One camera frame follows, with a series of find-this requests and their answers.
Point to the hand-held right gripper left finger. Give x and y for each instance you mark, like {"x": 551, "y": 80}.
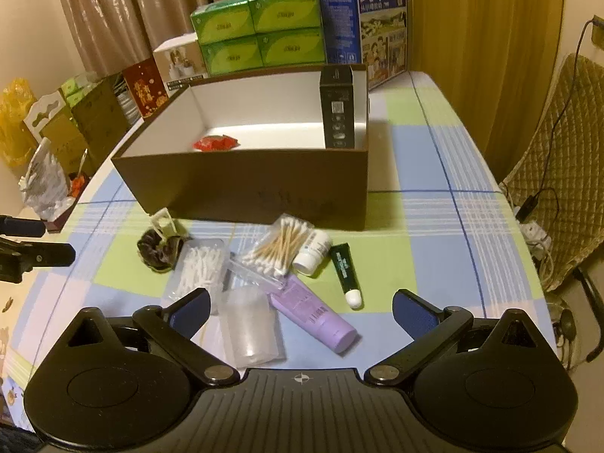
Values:
{"x": 193, "y": 306}

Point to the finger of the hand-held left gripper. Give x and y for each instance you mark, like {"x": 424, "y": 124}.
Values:
{"x": 23, "y": 227}
{"x": 47, "y": 255}

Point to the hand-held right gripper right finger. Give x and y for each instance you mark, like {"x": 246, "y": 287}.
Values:
{"x": 411, "y": 310}

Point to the clear box of white swabs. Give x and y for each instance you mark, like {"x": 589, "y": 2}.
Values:
{"x": 200, "y": 264}

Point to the clear plastic cup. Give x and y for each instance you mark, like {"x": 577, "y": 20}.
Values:
{"x": 250, "y": 325}

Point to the green lip gel tube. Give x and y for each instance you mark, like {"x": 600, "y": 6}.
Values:
{"x": 344, "y": 269}

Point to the cream hair clip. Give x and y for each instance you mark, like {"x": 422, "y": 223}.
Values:
{"x": 161, "y": 224}

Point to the purple cream tube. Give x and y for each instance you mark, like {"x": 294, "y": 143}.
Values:
{"x": 311, "y": 314}

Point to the brown cardboard box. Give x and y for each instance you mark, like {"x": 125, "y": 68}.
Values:
{"x": 236, "y": 184}

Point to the white plastic bag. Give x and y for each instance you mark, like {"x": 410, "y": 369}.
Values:
{"x": 45, "y": 184}

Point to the dark hair scrunchie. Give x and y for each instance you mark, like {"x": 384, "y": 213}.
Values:
{"x": 155, "y": 252}

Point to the clear plastic case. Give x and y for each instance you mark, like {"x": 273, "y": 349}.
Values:
{"x": 255, "y": 274}

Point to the tan box with white top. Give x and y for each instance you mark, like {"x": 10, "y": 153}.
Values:
{"x": 56, "y": 132}

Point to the yellow plastic bag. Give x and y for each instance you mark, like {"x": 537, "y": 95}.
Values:
{"x": 14, "y": 122}

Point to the bag of wooden cotton swabs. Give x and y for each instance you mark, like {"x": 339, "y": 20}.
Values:
{"x": 283, "y": 243}

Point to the small white bottle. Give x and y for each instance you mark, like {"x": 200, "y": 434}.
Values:
{"x": 314, "y": 250}

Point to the olive brown box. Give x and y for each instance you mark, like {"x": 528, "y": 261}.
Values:
{"x": 101, "y": 118}

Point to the white power strip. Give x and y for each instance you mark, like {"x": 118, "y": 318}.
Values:
{"x": 535, "y": 236}

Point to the small green tissue packets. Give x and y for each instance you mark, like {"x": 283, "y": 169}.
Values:
{"x": 75, "y": 87}

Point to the red snack packet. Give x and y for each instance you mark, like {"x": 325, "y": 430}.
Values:
{"x": 214, "y": 143}

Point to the red gift box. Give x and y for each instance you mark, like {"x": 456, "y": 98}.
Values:
{"x": 144, "y": 89}

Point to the chair with quilted cover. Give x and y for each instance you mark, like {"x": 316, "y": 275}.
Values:
{"x": 561, "y": 174}

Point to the tall black carton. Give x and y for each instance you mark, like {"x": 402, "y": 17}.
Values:
{"x": 336, "y": 104}

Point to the white printed box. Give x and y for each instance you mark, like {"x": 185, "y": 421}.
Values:
{"x": 181, "y": 63}

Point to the brown curtain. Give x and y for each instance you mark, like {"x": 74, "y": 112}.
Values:
{"x": 141, "y": 4}

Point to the yellow curtain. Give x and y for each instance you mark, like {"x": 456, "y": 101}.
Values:
{"x": 486, "y": 56}

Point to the stack of green tissue packs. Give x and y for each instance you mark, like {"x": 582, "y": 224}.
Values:
{"x": 259, "y": 33}

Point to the blue milk carton box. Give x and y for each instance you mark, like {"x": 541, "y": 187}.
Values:
{"x": 339, "y": 23}

